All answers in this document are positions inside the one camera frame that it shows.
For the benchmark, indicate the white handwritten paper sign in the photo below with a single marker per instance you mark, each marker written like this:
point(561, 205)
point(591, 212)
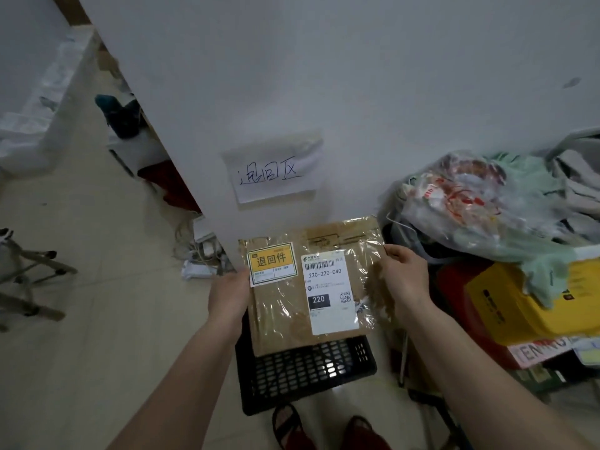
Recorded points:
point(274, 171)

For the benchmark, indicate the person's right forearm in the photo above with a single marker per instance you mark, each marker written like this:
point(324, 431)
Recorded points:
point(473, 379)

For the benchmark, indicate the person's left thumb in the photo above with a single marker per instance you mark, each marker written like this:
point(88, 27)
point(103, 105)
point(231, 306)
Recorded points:
point(243, 280)

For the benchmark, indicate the white box with red letters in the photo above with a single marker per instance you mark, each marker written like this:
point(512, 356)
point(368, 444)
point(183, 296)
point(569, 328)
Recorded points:
point(543, 349)

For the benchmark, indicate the red cloth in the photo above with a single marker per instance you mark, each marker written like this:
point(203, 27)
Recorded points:
point(171, 187)

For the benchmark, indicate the yellow cardboard box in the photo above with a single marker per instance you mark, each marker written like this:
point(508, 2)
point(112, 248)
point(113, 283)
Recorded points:
point(506, 304)

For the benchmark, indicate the dark teal bag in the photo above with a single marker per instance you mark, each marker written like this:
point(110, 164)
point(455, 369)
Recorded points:
point(119, 114)

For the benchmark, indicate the person's sandalled foot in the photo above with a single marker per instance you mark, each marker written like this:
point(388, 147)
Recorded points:
point(287, 428)
point(363, 435)

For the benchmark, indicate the person's right hand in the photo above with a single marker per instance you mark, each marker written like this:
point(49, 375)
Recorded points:
point(407, 281)

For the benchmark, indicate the person's left sandalled foot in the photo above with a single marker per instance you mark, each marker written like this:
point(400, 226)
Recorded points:
point(287, 428)

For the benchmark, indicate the person's right sandalled foot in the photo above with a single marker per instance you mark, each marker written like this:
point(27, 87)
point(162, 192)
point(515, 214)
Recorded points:
point(363, 435)

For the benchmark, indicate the folding metal stool frame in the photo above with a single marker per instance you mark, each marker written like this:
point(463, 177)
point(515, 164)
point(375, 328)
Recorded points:
point(28, 281)

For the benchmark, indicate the black plastic crate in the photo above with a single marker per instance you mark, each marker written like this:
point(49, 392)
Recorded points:
point(300, 370)

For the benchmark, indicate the person's left forearm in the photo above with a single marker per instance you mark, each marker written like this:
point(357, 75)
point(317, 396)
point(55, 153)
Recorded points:
point(187, 384)

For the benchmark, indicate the person's right thumb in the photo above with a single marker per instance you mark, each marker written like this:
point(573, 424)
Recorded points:
point(394, 253)

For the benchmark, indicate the brown cardboard parcel with labels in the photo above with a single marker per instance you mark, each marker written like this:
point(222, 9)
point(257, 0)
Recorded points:
point(300, 295)

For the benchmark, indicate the clear plastic bag with clothes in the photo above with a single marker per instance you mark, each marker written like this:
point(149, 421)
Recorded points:
point(464, 201)

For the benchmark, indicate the person's left hand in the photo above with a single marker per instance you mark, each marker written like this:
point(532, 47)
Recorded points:
point(228, 297)

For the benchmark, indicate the light green garment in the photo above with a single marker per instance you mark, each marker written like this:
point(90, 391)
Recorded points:
point(546, 271)

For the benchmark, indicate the grey garment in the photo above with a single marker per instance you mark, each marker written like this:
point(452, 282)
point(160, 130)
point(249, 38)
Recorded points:
point(579, 182)

